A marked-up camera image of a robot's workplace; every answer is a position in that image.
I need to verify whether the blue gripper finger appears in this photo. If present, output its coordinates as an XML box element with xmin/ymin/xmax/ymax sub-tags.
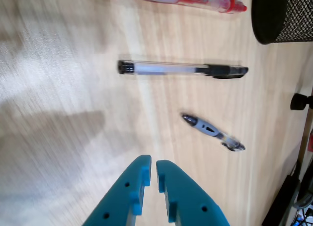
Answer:
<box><xmin>156</xmin><ymin>159</ymin><xmax>230</xmax><ymax>226</ymax></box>
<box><xmin>83</xmin><ymin>154</ymin><xmax>152</xmax><ymax>226</ymax></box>

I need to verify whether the clear pen grey grip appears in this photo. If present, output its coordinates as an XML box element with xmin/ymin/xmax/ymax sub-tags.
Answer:
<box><xmin>181</xmin><ymin>113</ymin><xmax>246</xmax><ymax>152</ymax></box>

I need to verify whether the clear pen black cap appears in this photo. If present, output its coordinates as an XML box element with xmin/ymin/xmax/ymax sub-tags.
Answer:
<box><xmin>117</xmin><ymin>60</ymin><xmax>249</xmax><ymax>79</ymax></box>

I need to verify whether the black mesh pen holder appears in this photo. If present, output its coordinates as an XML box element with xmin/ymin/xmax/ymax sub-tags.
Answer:
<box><xmin>251</xmin><ymin>0</ymin><xmax>313</xmax><ymax>45</ymax></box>

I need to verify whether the black tripod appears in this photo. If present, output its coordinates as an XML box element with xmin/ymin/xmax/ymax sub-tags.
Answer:
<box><xmin>261</xmin><ymin>93</ymin><xmax>313</xmax><ymax>226</ymax></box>

